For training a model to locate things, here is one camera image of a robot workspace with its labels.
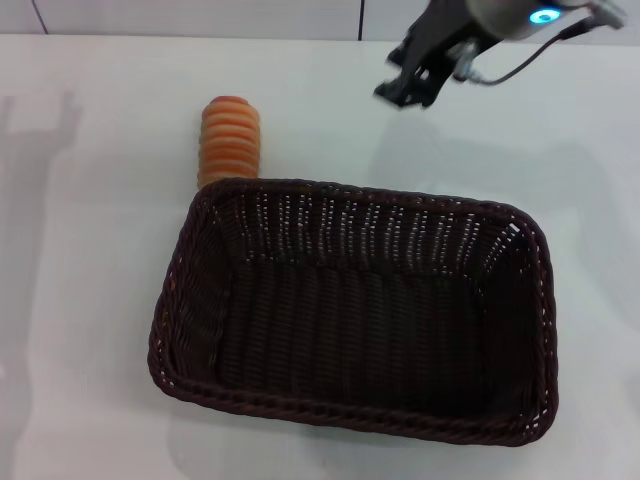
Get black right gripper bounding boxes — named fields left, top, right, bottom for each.
left=373, top=0, right=482, bottom=110

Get orange striped bread roll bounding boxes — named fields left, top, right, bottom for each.
left=196, top=95, right=263, bottom=192

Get dark brown wicker basket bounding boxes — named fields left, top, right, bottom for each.
left=145, top=177, right=559, bottom=449

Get silver right cable connector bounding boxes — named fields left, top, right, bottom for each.
left=451, top=42, right=479, bottom=82

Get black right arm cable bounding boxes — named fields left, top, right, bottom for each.
left=472, top=12, right=601, bottom=87

